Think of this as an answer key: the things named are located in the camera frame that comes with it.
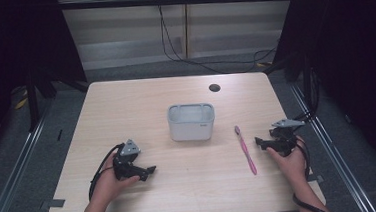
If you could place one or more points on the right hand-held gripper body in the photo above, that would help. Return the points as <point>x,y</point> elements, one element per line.
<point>285,144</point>

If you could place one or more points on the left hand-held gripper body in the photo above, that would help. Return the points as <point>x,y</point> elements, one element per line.
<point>126,167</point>

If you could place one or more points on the pink toothbrush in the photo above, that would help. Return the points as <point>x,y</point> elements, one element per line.
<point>246,152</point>

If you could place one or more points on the white plastic holder box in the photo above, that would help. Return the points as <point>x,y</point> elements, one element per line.
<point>191,129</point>

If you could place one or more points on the person's right hand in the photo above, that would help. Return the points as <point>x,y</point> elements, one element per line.
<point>294,167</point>

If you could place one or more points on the person's left hand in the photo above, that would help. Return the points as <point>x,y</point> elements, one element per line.
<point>109,186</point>

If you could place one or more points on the grey tape strip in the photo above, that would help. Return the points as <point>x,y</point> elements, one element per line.
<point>53,203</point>
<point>316,178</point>

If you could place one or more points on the small black floor tape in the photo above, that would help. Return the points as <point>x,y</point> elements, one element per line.
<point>59,135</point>

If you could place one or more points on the black curtain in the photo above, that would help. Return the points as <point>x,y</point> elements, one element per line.
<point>11,48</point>
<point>356,57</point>

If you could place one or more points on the black metal stand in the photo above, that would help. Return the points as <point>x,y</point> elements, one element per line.
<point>32,103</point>

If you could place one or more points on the yellow floor marker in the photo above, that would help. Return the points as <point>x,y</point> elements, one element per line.
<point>21,102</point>

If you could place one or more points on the aluminium floor rail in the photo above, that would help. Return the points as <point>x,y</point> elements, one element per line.
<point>340,162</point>
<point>11,188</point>

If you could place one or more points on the black horizontal frame bar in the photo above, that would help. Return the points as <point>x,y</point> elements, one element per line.
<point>175,0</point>

